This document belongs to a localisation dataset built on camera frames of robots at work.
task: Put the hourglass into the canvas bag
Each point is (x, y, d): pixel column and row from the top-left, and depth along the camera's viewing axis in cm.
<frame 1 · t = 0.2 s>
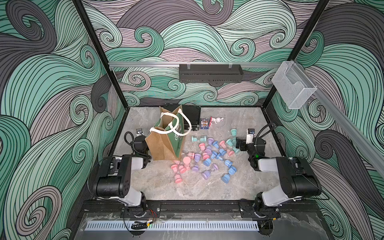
left hand: (143, 137, 94), fingers open
right hand: (243, 137, 94), fingers open
black ribbed case: (192, 112, 116), point 3 cm above the table
blue card box: (204, 123, 109), point 2 cm above the table
white rabbit figurine: (218, 119, 111), point 3 cm above the table
green hourglass lying: (202, 138, 100), point 3 cm above the table
pink hourglass front left: (177, 177, 84), point 2 cm above the table
blue hourglass front: (225, 178, 83), point 3 cm above the table
purple hourglass front: (207, 173, 86), point 2 cm above the table

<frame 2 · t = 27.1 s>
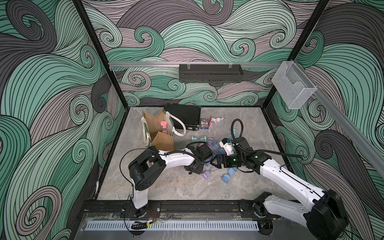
left hand: (197, 168, 87), fingers open
right hand: (215, 163, 78), fingers open
pink hourglass in bag: (164, 124, 95), point 14 cm above the table
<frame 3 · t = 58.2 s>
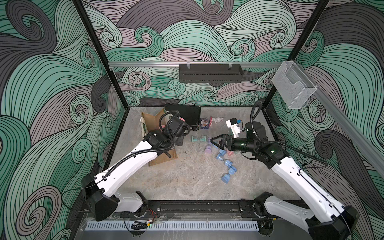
left hand: (176, 132, 74), fingers open
right hand: (213, 143, 68), fingers open
purple hourglass lying middle: (208, 150, 94), point 3 cm above the table
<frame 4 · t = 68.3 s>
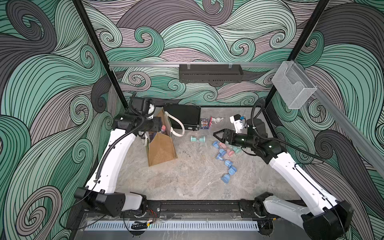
left hand: (156, 122, 72), fingers open
right hand: (217, 136, 72), fingers open
